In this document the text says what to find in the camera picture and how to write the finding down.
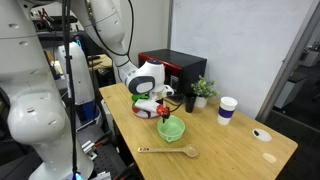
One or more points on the round tan table sticker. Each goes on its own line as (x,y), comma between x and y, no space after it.
(269,158)

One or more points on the black perforated breadboard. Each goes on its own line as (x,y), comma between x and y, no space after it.
(110,160)

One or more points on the wooden spoon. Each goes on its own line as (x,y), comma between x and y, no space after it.
(166,150)

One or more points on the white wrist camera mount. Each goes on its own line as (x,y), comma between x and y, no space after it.
(146,105)

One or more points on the red and black microwave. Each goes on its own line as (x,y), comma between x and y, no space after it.
(186,66)

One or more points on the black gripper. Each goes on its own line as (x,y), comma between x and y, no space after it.
(165,113)

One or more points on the silver aluminium bracket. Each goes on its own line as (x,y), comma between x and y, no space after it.
(104,176)
(88,149)

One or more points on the orange and black clamp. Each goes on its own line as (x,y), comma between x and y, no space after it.
(103,140)

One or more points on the wooden background desk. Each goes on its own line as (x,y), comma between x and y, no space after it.
(100,61)

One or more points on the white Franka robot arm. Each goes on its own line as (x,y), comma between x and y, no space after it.
(33,100)

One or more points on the white and blue robot column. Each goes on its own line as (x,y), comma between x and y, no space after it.
(78,76)

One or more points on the small potted green plant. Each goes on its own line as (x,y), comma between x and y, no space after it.
(203,88)

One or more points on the gray background cabinet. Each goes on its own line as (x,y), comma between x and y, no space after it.
(290,90)

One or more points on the white round coaster, black mark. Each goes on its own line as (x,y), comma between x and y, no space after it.
(263,135)

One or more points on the black cup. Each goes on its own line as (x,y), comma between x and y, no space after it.
(190,104)

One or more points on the white paper cup, blue sleeve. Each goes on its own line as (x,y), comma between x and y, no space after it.
(227,111)

